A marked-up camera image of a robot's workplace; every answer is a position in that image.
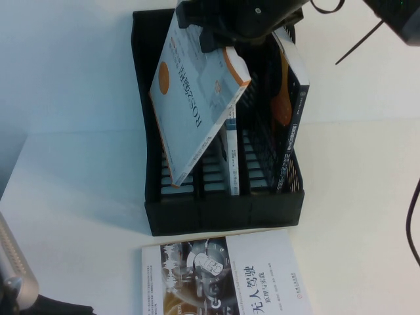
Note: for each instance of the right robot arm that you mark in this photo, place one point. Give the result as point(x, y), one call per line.
point(393, 16)

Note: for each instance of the dark blue book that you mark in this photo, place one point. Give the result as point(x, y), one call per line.
point(233, 164)

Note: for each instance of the white book with black photo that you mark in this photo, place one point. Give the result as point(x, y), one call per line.
point(262, 279)

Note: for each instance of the white orange ROS2 book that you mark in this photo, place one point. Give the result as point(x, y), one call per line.
point(183, 115)

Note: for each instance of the black book with orange picture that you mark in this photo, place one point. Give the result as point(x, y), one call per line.
point(295, 138)

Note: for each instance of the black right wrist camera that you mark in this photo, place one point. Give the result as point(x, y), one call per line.
point(193, 13)

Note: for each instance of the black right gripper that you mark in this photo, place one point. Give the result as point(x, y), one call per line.
point(256, 19)

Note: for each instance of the black plastic book stand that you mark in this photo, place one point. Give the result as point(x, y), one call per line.
point(170, 216)

